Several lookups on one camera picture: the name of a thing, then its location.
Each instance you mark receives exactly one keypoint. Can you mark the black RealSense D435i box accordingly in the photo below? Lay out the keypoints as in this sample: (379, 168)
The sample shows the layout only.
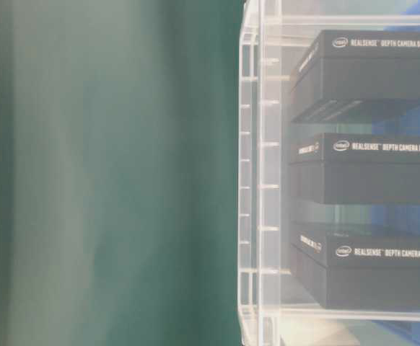
(355, 76)
(356, 266)

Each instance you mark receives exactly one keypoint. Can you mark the middle black RealSense D435 box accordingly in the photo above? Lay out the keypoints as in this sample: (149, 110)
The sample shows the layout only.
(355, 169)

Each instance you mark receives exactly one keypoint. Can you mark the clear acrylic shelf case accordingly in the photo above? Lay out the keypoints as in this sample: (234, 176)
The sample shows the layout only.
(273, 307)

